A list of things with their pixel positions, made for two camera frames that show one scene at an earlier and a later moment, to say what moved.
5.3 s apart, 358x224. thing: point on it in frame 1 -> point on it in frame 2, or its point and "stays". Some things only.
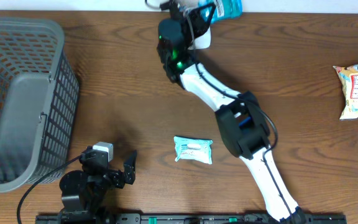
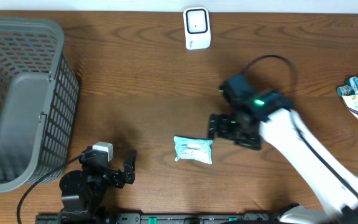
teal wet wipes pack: [194, 149] stays
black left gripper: [117, 179] stays
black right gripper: [196, 22] -> [220, 130]
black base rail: [181, 219] stays
